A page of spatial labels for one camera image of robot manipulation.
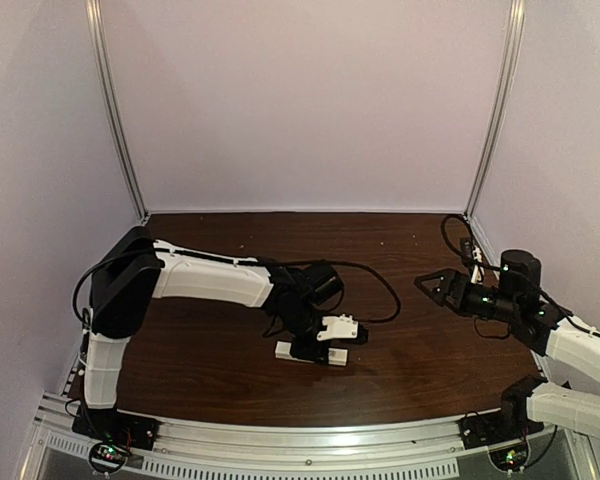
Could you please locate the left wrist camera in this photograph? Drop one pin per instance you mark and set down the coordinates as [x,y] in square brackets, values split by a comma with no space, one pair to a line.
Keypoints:
[342,328]

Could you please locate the white remote control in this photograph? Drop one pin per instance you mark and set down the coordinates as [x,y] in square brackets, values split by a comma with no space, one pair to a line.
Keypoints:
[337,357]

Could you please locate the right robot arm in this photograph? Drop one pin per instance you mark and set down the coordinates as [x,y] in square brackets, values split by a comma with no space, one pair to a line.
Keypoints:
[540,324]

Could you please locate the right aluminium frame post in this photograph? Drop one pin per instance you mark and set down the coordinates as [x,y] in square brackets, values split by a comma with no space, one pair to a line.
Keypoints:
[514,31]

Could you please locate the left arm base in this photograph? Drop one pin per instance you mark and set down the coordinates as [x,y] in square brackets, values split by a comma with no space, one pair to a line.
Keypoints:
[115,436]

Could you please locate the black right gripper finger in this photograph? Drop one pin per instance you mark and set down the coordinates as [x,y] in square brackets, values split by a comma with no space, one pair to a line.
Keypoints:
[432,289]
[440,276]

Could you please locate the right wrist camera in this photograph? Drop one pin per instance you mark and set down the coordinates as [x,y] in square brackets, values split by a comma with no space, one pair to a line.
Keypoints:
[472,259]

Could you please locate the aluminium front rail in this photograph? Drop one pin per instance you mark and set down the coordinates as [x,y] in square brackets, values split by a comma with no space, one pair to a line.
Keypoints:
[431,449]

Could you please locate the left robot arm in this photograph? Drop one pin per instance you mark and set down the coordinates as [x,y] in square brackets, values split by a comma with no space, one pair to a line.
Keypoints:
[139,269]

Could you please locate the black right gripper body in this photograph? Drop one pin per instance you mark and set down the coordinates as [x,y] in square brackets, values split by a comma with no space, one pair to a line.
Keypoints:
[453,289]

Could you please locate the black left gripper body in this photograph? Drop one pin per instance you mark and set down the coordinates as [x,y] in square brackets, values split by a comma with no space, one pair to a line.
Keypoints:
[307,347]

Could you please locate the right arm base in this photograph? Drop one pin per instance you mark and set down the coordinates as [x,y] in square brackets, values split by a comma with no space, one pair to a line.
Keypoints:
[507,444]

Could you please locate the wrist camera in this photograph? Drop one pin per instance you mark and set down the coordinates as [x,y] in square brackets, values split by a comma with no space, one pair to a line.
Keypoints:
[472,259]
[342,328]

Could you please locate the aluminium frame post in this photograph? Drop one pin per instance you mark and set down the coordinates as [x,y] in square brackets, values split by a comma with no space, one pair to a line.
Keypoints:
[514,31]
[112,111]

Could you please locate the left aluminium frame post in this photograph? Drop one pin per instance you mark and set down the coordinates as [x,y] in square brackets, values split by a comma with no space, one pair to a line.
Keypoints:
[112,111]

